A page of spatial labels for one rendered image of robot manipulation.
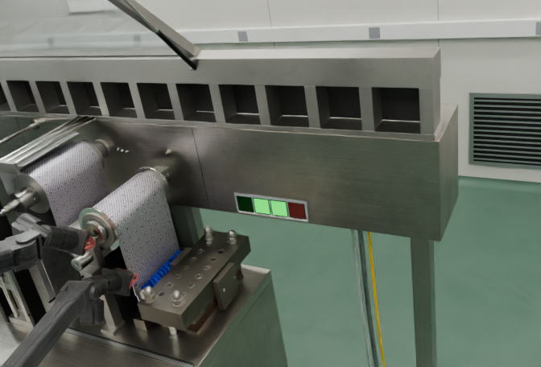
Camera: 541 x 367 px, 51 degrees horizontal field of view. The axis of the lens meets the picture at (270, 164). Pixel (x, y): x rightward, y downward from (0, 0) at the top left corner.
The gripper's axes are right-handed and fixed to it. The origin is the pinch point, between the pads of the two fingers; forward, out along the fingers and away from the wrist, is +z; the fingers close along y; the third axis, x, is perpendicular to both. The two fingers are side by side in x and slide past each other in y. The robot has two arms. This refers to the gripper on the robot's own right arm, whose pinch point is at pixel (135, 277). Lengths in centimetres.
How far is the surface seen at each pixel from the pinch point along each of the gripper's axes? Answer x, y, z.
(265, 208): 23.8, 31.0, 20.9
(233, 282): -0.9, 22.0, 21.2
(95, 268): 2.5, -8.1, -8.6
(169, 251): 6.1, 0.3, 15.5
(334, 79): 61, 58, 2
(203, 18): 139, -141, 224
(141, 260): 4.9, 0.2, 1.8
